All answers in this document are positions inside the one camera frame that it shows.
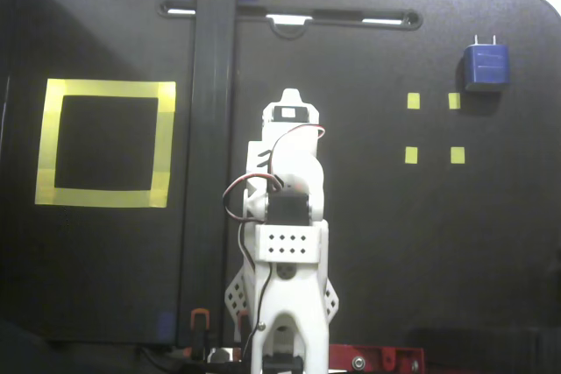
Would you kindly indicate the black flat beam strip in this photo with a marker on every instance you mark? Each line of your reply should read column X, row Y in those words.
column 210, row 129

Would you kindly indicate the blue white charger block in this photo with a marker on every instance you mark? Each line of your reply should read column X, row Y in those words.
column 486, row 67

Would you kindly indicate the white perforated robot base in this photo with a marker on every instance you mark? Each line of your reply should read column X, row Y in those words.
column 234, row 297

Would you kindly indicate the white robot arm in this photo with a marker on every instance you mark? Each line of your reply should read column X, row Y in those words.
column 289, row 304

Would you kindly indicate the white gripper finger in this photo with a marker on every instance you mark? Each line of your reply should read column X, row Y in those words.
column 291, row 96

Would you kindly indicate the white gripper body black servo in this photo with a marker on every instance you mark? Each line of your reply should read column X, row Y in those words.
column 288, row 114

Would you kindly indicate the yellow tape square outline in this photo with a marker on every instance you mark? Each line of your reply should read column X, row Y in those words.
column 109, row 88

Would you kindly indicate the red screw clamp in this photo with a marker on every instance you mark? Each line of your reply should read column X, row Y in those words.
column 377, row 358

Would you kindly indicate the small yellow tape marker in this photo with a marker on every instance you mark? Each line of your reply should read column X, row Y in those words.
column 454, row 101
column 413, row 101
column 457, row 155
column 411, row 155

